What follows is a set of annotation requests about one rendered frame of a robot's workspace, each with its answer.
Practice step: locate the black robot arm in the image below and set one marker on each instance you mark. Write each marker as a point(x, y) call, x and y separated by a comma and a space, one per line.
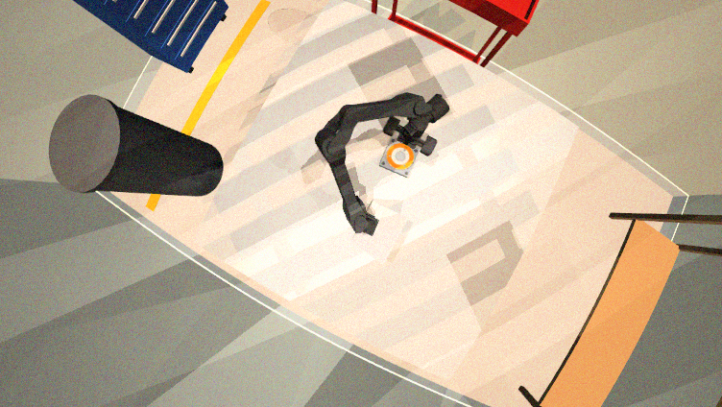
point(334, 137)

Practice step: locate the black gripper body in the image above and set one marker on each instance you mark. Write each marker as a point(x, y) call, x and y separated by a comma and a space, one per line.
point(393, 125)

